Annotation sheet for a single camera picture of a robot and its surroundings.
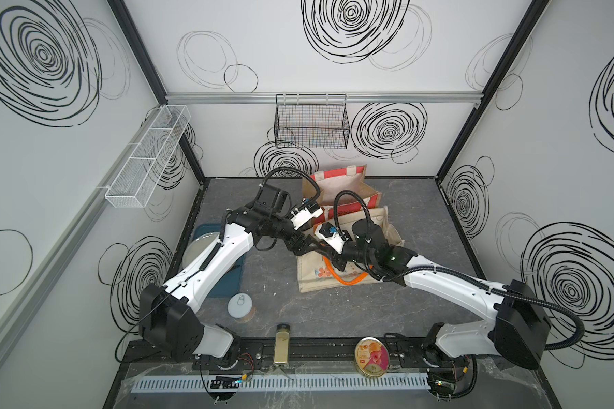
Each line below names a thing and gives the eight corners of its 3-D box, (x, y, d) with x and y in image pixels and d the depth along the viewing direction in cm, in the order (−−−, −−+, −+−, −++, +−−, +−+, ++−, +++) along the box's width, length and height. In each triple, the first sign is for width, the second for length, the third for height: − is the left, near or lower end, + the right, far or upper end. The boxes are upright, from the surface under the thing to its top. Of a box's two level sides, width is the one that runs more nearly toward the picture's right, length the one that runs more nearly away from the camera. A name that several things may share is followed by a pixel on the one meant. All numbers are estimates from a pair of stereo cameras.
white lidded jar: (229, 322, 82) (224, 316, 77) (234, 299, 86) (229, 292, 82) (254, 322, 82) (250, 316, 77) (257, 299, 86) (254, 292, 82)
